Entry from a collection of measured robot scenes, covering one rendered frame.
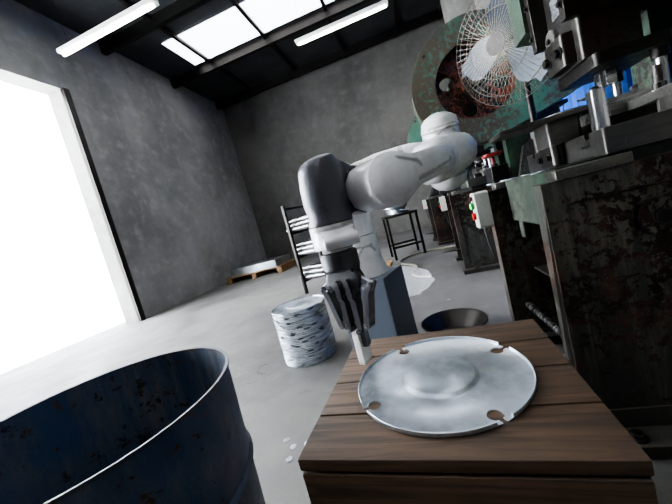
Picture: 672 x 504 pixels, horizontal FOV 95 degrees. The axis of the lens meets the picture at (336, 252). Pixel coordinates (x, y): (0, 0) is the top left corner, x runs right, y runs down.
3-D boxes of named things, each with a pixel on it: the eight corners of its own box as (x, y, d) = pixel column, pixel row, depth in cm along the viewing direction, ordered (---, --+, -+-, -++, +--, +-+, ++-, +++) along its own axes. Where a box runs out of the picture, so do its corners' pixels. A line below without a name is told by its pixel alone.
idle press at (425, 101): (452, 284, 223) (395, 37, 206) (443, 259, 317) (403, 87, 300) (728, 235, 178) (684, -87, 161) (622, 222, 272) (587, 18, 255)
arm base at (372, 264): (319, 287, 108) (308, 249, 106) (344, 273, 124) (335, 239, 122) (376, 280, 96) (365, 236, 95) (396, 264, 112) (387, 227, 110)
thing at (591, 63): (597, 76, 75) (593, 53, 75) (559, 101, 94) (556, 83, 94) (678, 50, 71) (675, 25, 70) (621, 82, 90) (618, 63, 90)
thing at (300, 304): (307, 312, 146) (306, 311, 146) (260, 318, 158) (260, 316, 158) (333, 293, 171) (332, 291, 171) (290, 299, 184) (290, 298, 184)
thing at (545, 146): (509, 178, 86) (499, 129, 84) (496, 181, 99) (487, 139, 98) (615, 150, 79) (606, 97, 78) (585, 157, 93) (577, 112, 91)
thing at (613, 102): (610, 116, 78) (607, 98, 77) (579, 129, 92) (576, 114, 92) (653, 103, 75) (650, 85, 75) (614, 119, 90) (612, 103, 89)
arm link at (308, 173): (397, 206, 63) (369, 213, 72) (382, 142, 62) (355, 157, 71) (321, 226, 54) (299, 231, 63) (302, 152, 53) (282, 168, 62)
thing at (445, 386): (586, 381, 44) (585, 375, 44) (409, 474, 36) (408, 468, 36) (455, 327, 71) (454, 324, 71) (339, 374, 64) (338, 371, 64)
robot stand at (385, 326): (367, 406, 109) (334, 285, 105) (385, 377, 124) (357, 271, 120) (416, 411, 100) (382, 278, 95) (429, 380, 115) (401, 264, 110)
